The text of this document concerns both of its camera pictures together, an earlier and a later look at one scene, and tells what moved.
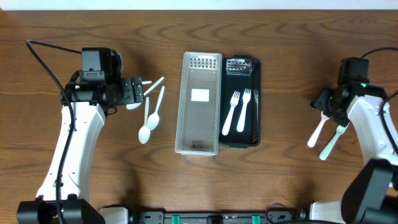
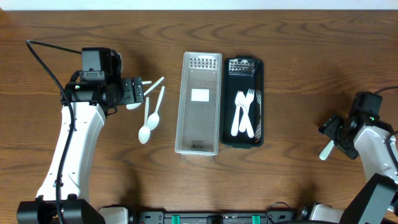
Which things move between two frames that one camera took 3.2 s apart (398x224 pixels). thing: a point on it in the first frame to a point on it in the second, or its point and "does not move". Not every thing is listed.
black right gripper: [321, 100] to [333, 127]
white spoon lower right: [153, 121] does not move
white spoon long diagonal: [134, 106] does not move
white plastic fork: [234, 101] to [240, 99]
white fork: [313, 137] to [240, 99]
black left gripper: [137, 90] does not move
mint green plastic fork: [340, 130] does not move
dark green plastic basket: [238, 73] does not move
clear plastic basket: [198, 118] does not move
